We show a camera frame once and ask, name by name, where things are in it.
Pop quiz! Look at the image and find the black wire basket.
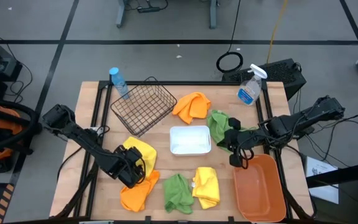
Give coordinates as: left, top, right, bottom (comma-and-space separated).
109, 77, 178, 138

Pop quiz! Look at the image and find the black power strip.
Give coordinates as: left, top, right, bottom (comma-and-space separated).
136, 6, 162, 14

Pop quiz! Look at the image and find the black coiled cable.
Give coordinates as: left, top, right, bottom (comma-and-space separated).
215, 0, 244, 74

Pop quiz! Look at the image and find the yellow microfiber towel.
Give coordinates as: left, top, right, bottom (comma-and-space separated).
191, 166, 221, 210
122, 136, 158, 179

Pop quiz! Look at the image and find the orange plastic bin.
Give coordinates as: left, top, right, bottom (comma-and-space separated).
232, 153, 288, 223

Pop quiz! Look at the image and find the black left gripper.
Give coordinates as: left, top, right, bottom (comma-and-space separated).
112, 144, 147, 190

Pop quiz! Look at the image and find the black desk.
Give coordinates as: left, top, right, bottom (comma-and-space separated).
306, 160, 358, 224

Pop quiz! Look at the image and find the black computer case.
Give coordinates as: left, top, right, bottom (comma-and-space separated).
221, 58, 307, 101

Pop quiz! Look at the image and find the printed paper sheet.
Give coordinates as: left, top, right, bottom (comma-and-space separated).
305, 155, 340, 205

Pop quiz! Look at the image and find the black aluminium frame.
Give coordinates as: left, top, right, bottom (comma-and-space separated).
54, 80, 316, 220

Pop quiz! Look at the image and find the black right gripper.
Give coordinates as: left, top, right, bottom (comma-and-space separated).
218, 117, 269, 170

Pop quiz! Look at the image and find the yellow cable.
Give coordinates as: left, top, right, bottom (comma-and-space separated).
265, 0, 289, 65

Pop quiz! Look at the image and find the grey desk leg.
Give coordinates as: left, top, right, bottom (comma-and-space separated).
209, 0, 221, 30
116, 0, 130, 29

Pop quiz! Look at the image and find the white plastic bin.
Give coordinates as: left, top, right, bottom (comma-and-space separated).
169, 125, 213, 156

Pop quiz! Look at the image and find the black vacuum hose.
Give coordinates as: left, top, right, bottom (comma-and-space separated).
0, 98, 43, 153

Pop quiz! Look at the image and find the green microfiber towel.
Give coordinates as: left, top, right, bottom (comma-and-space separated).
162, 173, 195, 215
206, 109, 259, 155

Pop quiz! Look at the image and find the orange microfiber towel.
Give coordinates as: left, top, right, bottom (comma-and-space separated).
172, 91, 213, 125
119, 169, 161, 213

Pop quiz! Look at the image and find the blue water bottle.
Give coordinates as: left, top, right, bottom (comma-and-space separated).
108, 67, 131, 100

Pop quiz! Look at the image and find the orange shop vacuum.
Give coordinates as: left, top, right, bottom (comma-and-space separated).
0, 98, 34, 174

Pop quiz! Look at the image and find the glass cleaner spray bottle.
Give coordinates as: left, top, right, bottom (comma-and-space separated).
236, 63, 269, 106

